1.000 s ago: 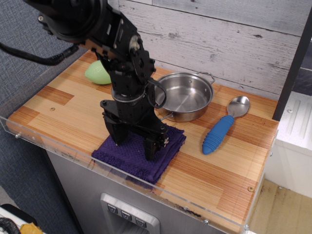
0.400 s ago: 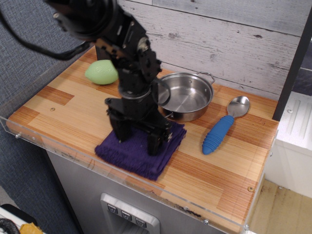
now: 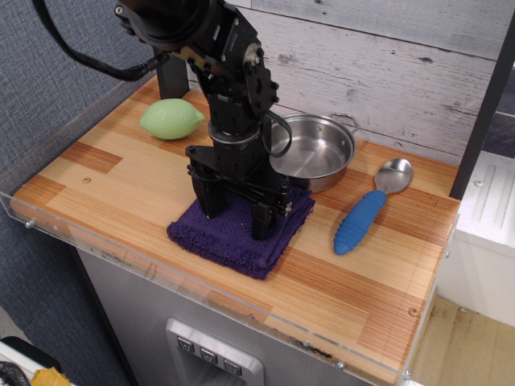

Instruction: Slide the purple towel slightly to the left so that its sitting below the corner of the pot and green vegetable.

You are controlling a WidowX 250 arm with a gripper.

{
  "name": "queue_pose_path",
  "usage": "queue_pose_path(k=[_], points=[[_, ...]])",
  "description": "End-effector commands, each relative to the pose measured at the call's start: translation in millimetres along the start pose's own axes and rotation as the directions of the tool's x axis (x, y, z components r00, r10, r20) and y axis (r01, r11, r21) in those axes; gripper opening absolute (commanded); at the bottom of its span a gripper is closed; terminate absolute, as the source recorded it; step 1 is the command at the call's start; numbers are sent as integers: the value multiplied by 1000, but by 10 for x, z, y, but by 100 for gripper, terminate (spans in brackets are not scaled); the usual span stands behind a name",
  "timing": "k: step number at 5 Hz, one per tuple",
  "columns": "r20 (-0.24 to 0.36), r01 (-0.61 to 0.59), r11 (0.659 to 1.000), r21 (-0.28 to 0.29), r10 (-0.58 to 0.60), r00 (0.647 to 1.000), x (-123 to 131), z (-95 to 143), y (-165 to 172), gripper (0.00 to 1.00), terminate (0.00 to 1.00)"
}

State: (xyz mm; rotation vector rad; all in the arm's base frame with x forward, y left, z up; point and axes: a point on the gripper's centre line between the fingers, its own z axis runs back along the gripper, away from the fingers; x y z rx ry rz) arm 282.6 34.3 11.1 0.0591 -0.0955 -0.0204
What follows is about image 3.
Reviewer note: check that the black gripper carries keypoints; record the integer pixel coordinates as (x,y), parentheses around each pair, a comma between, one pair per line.
(243,169)

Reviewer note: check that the purple cloth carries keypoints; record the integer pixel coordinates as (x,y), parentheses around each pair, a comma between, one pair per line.
(227,239)

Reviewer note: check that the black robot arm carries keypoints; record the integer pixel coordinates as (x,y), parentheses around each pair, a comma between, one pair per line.
(224,52)

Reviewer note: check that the small stainless steel pot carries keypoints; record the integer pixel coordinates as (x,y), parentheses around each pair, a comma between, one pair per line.
(319,148)

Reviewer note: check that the green plastic lemon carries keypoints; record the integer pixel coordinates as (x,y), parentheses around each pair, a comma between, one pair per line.
(171,119)

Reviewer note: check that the grey toy fridge cabinet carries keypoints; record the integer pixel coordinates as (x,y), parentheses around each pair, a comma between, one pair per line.
(310,322)

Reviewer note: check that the silver dispenser button panel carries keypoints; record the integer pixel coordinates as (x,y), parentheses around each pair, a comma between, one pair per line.
(201,359)

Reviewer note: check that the white toy sink counter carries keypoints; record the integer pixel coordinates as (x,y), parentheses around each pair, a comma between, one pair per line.
(477,271)

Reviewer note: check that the yellow tape piece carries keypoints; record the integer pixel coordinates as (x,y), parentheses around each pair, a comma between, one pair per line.
(49,377)

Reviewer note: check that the black vertical post left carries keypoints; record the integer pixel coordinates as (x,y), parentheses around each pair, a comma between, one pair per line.
(172,79)

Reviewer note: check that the black vertical post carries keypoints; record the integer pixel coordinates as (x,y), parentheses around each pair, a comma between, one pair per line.
(492,97)
(172,79)

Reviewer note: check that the spoon with blue handle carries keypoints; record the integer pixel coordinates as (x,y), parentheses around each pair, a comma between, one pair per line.
(393,177)

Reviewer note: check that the clear acrylic guard rail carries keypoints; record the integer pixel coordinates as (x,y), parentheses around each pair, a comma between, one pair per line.
(401,253)

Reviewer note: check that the black vertical post right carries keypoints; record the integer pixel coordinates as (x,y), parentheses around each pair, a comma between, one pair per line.
(492,97)

